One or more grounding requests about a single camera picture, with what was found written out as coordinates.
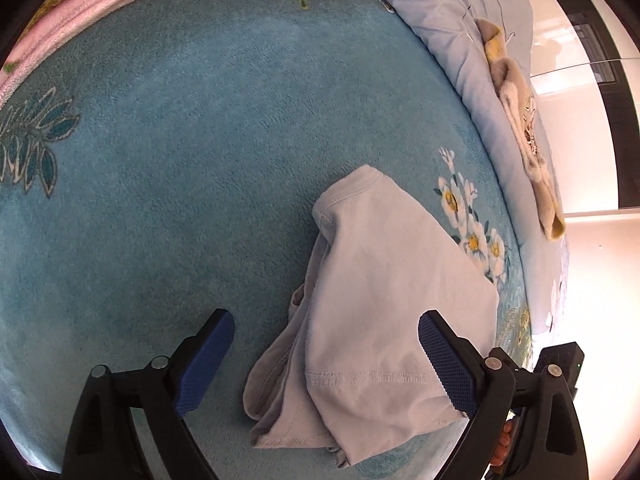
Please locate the teal floral bed blanket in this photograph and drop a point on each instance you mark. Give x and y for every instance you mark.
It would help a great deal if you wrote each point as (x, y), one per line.
(164, 164)

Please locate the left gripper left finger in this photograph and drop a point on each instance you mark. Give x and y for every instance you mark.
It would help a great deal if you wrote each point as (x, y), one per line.
(103, 442)

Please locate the beige cartoon garment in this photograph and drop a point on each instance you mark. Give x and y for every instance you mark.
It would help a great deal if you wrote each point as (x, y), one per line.
(519, 105)

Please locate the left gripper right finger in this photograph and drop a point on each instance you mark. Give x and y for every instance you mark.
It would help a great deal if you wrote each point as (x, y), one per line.
(547, 442)

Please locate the light grey shirt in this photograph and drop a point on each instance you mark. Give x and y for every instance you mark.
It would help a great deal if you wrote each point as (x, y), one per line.
(348, 372)

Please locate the grey-blue daisy quilt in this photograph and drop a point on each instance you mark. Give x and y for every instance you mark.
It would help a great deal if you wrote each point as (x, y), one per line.
(448, 29)

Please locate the person's hand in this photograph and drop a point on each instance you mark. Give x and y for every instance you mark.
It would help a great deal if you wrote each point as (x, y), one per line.
(503, 445)

